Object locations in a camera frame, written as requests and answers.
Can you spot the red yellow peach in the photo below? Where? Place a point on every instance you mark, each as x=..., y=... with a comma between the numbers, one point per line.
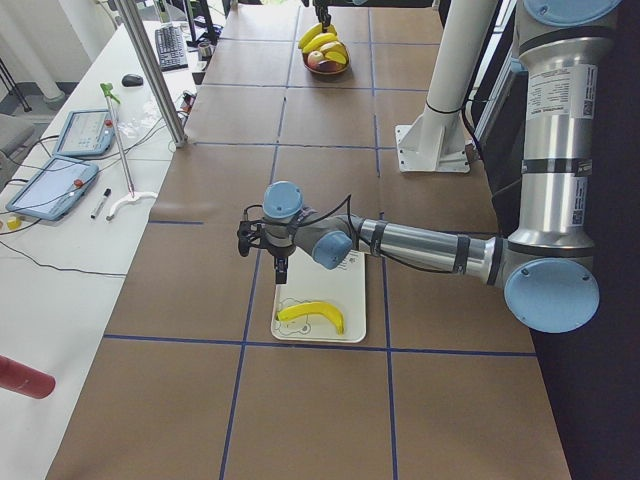
x=314, y=59

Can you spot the grey tape roll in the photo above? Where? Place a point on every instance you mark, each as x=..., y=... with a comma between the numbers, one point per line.
x=205, y=50

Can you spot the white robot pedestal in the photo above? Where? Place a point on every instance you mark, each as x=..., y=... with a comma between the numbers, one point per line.
x=435, y=141

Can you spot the yellow banana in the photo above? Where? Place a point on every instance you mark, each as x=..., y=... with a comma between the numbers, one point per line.
x=335, y=51
x=316, y=30
x=325, y=309

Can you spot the lower blue teach pendant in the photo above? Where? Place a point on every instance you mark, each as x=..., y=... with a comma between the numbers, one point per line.
x=54, y=190

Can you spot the upper blue teach pendant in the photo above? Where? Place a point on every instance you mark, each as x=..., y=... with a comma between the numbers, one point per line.
x=85, y=134

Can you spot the white reacher grabber tool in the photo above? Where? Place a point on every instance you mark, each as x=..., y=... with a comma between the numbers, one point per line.
x=133, y=195

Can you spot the white bear tray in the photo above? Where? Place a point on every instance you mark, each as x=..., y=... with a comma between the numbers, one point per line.
x=343, y=287

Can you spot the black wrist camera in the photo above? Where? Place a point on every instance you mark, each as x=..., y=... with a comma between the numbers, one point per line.
x=249, y=235

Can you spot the blue teach pendant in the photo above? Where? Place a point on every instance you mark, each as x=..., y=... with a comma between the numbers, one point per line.
x=54, y=190
x=85, y=134

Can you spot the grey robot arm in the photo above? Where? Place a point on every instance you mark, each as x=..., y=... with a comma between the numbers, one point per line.
x=544, y=267

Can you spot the black marker pen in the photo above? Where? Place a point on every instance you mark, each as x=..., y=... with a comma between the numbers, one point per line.
x=101, y=203

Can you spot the dark red mango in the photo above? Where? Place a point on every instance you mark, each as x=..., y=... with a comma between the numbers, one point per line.
x=329, y=66

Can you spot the black computer mouse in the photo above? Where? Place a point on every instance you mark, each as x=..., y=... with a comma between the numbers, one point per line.
x=132, y=80

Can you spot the aluminium frame post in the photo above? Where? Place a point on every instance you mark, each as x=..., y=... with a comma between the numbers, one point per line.
x=147, y=59

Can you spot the red cylinder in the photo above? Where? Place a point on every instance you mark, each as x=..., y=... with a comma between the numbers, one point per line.
x=22, y=379

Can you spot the black keyboard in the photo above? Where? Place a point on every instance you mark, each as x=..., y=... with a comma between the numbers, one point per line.
x=170, y=48

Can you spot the brown wicker basket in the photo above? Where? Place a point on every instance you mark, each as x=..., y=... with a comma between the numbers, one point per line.
x=344, y=67

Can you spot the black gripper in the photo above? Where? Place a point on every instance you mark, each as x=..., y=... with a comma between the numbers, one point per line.
x=324, y=11
x=279, y=253

